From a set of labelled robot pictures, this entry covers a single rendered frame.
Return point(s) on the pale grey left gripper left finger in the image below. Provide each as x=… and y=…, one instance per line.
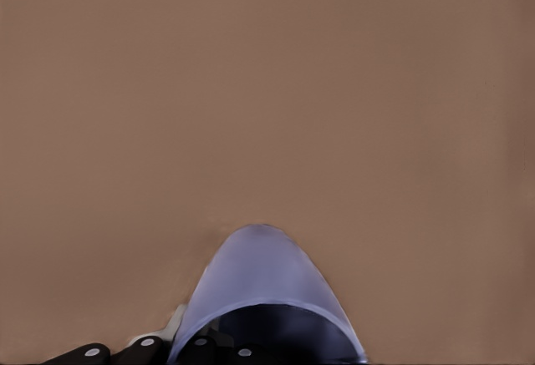
x=147, y=348

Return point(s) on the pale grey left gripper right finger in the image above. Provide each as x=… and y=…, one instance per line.
x=205, y=350

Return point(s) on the light blue cup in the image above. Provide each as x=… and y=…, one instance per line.
x=255, y=273

